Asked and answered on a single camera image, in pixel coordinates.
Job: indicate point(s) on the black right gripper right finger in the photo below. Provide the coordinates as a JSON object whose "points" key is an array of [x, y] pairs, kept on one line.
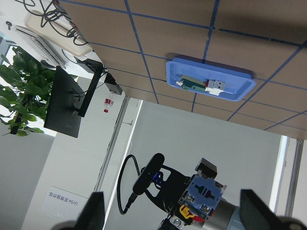
{"points": [[255, 215]]}

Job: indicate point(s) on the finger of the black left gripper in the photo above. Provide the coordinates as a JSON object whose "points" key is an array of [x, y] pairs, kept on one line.
{"points": [[206, 168]]}

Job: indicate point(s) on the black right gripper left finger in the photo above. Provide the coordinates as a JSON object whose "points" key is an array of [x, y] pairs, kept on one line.
{"points": [[92, 216]]}

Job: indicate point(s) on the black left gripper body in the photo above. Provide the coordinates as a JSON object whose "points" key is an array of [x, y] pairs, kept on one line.
{"points": [[171, 185]]}

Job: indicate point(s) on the red emergency stop button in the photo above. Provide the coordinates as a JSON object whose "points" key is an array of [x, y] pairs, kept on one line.
{"points": [[200, 198]]}

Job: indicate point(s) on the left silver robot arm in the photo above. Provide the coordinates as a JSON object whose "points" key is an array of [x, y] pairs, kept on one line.
{"points": [[221, 218]]}

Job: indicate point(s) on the white paper label sign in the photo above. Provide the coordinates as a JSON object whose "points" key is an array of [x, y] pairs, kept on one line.
{"points": [[62, 204]]}

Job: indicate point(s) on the white red circuit breaker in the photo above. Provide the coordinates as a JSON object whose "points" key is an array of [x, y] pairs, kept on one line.
{"points": [[215, 87]]}

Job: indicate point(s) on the blue plastic tray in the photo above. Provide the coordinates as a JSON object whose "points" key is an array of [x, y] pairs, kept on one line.
{"points": [[237, 83]]}

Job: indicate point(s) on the green terminal block module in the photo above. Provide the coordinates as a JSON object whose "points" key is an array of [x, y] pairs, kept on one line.
{"points": [[190, 83]]}

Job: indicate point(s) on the red capped plastic bottle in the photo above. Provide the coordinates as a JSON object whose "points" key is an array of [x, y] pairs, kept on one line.
{"points": [[109, 100]]}

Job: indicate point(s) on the black computer monitor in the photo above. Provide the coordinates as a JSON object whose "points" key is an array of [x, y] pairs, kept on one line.
{"points": [[65, 101]]}

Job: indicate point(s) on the green potted plant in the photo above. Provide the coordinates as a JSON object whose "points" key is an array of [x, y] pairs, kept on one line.
{"points": [[25, 89]]}

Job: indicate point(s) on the white keyboard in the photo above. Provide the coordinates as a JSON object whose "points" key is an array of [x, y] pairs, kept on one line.
{"points": [[40, 46]]}

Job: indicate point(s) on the beige tray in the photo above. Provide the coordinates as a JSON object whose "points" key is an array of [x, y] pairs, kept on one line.
{"points": [[57, 33]]}

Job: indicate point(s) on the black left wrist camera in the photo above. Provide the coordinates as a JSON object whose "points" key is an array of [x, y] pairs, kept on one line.
{"points": [[147, 175]]}

